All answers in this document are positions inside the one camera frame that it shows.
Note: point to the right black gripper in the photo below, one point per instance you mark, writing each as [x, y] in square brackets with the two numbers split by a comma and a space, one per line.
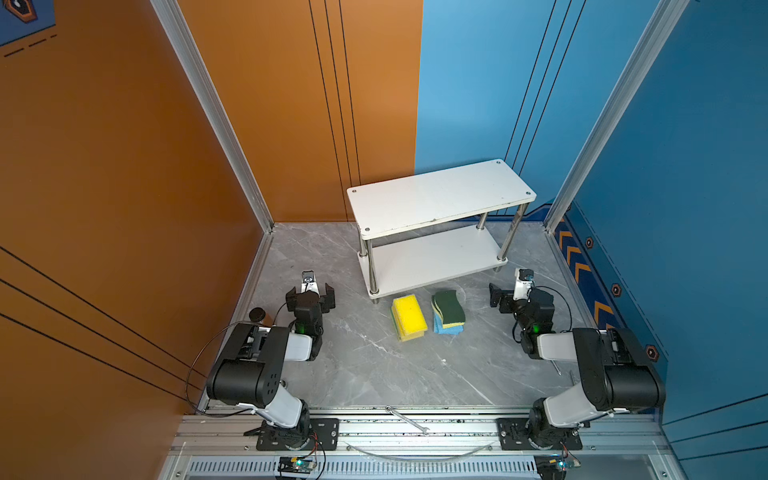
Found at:
[497, 297]

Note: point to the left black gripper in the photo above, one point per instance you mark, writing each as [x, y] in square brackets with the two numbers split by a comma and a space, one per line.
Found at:
[327, 298]

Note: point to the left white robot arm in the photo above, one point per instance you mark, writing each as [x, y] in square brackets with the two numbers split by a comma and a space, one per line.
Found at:
[248, 371]

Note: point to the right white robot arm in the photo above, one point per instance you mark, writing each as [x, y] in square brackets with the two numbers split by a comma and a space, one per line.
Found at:
[615, 373]

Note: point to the white two-tier shelf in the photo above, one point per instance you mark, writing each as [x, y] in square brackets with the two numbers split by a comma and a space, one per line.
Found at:
[428, 228]

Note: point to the brown jar black lid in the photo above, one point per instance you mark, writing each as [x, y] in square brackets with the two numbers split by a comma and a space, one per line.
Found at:
[257, 315]

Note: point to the green yellow wavy sponge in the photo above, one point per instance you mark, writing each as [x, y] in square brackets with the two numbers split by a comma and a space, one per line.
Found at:
[447, 307]

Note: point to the blue sponge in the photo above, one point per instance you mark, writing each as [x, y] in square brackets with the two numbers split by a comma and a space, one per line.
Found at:
[439, 328]

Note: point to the right circuit board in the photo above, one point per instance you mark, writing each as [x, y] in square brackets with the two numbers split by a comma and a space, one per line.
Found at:
[550, 468]

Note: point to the circuit board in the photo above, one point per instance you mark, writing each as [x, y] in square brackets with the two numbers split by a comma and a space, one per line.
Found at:
[550, 468]
[296, 467]

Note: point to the left circuit board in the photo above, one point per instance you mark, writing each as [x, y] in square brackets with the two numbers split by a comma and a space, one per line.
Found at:
[296, 467]

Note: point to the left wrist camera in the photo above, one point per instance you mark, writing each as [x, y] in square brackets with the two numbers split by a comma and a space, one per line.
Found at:
[309, 282]

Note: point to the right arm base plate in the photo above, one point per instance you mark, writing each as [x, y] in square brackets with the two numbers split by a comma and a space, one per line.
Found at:
[518, 434]

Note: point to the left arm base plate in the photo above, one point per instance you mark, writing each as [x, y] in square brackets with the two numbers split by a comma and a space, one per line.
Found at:
[325, 430]

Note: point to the aluminium front rail frame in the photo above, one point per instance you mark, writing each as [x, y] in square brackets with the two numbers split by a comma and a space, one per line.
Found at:
[421, 443]

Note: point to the left aluminium corner post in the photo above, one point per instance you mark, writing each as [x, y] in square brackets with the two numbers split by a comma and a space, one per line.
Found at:
[174, 24]

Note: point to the aluminium corner post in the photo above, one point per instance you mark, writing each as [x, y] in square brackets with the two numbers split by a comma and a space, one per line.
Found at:
[652, 40]
[174, 24]

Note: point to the right aluminium corner post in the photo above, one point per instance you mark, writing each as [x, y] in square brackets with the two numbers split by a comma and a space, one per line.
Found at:
[652, 40]

